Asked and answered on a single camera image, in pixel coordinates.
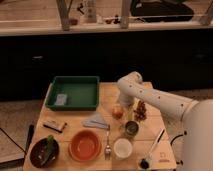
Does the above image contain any green cucumber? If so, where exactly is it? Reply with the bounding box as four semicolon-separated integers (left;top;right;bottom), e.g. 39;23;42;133
45;135;54;160

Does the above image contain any small grey sponge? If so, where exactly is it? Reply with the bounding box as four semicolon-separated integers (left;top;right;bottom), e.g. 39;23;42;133
55;94;68;106

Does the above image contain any metal tin can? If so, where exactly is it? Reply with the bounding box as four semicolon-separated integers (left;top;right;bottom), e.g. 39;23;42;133
124;121;139;138

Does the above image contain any wooden table leg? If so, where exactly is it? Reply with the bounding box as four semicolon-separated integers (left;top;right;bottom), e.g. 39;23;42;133
56;0;70;31
120;0;131;29

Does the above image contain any wooden table leg middle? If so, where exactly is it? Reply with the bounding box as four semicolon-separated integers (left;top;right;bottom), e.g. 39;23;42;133
120;0;131;29

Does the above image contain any grey folded cloth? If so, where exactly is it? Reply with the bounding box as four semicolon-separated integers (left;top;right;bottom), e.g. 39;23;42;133
82;113;108;129

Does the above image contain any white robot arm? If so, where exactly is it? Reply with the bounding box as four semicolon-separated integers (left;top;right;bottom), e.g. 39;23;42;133
117;72;213;171

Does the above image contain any black cable on floor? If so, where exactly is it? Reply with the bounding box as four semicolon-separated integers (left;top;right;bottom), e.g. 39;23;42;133
170;133;185;148

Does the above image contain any silver fork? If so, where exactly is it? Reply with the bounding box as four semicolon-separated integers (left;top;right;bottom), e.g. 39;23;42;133
104;131;111;160

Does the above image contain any orange bowl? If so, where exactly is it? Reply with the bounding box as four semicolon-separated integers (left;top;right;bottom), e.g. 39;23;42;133
68;129;102;162

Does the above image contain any small brown box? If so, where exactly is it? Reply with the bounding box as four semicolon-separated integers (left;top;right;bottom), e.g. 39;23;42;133
43;120;66;133

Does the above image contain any dark brown bowl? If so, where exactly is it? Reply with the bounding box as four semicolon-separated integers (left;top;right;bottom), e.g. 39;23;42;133
30;138;59;168

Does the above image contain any dark grape bunch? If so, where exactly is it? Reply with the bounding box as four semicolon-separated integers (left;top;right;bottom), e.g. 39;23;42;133
134;101;146;122

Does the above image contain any red yellow apple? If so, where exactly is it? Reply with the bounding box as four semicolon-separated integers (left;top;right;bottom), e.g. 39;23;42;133
112;106;124;119

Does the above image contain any white cup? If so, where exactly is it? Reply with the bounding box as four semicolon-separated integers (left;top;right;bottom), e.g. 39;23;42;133
113;138;133;159

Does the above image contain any green plastic tray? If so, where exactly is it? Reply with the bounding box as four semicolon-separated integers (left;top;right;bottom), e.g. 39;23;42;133
46;76;99;111

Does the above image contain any black bag on shelf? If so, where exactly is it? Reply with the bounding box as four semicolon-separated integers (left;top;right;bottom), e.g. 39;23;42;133
130;0;194;22

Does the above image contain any wooden table leg left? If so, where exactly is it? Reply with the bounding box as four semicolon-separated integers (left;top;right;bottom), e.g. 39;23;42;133
56;0;70;31

